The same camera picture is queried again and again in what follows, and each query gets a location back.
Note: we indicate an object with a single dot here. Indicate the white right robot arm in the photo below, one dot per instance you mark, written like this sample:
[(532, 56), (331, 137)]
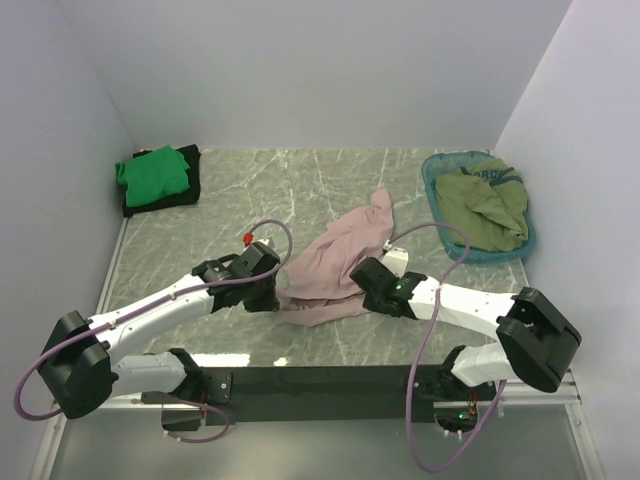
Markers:
[(531, 340)]

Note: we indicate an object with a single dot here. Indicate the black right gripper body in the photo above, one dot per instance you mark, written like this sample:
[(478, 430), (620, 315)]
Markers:
[(371, 302)]

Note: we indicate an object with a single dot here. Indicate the pink tank top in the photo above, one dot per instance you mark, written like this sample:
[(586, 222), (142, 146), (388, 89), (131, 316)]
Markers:
[(320, 289)]

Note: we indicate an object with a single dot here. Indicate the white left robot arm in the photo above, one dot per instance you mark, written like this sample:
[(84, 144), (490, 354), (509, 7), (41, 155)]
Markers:
[(95, 359)]

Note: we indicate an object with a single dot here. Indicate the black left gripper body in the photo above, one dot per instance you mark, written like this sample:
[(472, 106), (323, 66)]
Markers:
[(261, 295)]

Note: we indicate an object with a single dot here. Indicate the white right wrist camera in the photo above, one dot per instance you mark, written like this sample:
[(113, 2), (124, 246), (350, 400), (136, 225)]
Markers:
[(395, 260)]

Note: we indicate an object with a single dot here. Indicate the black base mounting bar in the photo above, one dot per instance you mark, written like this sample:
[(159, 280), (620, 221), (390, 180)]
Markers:
[(270, 394)]

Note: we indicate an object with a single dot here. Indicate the black folded tank top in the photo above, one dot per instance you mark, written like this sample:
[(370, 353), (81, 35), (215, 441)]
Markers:
[(192, 155)]

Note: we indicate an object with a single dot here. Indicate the green folded tank top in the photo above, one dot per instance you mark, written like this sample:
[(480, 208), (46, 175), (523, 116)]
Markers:
[(153, 176)]

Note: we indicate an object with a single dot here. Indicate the olive green tank top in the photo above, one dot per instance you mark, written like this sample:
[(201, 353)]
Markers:
[(488, 202)]

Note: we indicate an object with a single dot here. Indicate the aluminium rail frame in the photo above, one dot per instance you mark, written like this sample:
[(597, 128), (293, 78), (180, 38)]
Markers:
[(520, 433)]

